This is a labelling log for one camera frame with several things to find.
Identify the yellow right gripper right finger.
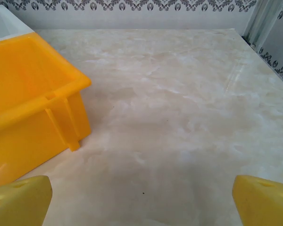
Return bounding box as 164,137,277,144
233,175,283,226

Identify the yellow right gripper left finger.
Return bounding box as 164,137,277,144
0,175,53,226

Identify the yellow plastic bin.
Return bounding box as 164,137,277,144
0,32,92,189

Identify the white plastic bin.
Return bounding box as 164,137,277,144
0,4,35,44

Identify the aluminium frame post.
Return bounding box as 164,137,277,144
242,0,283,49

